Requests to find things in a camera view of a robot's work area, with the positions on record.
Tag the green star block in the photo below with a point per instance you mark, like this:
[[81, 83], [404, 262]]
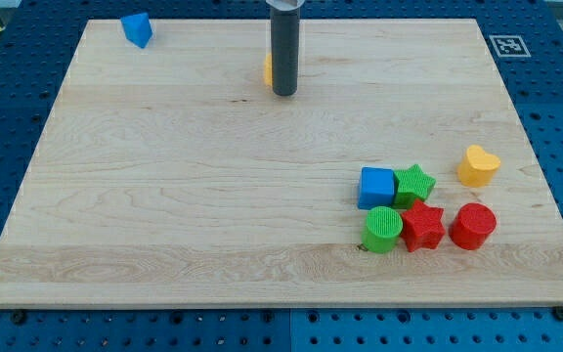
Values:
[[412, 184]]

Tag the yellow hexagon block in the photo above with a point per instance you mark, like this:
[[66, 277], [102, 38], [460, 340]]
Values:
[[268, 70]]

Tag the wooden board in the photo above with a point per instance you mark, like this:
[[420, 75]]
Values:
[[172, 177]]

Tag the green cylinder block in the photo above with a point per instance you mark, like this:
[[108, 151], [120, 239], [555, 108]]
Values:
[[382, 229]]

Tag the white fiducial marker tag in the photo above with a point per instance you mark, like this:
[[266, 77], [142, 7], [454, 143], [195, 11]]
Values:
[[509, 46]]

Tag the red star block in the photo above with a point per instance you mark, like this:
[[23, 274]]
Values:
[[422, 226]]

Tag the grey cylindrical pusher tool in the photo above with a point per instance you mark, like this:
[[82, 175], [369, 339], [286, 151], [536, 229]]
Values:
[[285, 16]]

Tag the blue triangle block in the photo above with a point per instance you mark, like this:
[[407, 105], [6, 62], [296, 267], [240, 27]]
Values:
[[137, 29]]

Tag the blue cube block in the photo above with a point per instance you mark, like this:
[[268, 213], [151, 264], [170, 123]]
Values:
[[376, 188]]

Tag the yellow heart block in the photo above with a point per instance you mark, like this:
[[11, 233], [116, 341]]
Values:
[[477, 167]]

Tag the red cylinder block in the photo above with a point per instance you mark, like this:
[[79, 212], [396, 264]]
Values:
[[473, 224]]

